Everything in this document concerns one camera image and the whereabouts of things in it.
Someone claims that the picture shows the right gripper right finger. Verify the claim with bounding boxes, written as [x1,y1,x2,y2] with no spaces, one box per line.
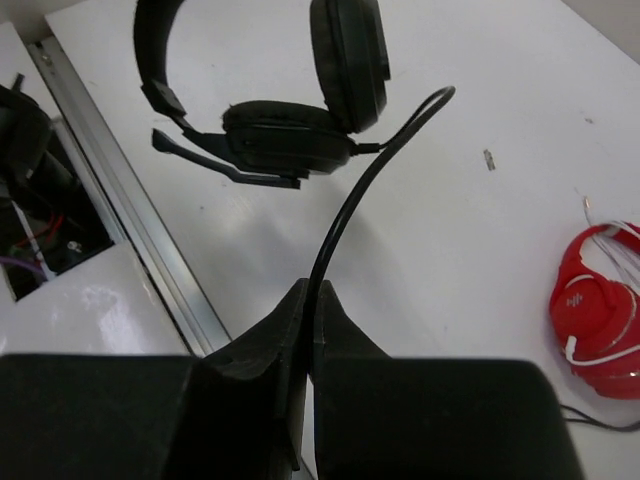
[311,281,389,479]

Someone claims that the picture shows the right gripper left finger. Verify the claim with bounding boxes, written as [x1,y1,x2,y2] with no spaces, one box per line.
[202,279,308,470]

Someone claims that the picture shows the black headset cable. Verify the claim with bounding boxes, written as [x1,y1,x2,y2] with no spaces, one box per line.
[297,85,640,434]

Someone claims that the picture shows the black headset with microphone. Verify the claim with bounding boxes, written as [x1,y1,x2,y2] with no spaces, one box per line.
[133,1,391,189]

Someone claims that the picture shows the red headphones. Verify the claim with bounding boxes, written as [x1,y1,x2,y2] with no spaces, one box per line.
[549,198,639,400]

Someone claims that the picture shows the aluminium front rail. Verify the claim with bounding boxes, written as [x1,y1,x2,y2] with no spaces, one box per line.
[28,37,230,356]

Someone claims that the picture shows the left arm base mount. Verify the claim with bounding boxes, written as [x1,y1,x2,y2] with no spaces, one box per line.
[1,73,114,301]

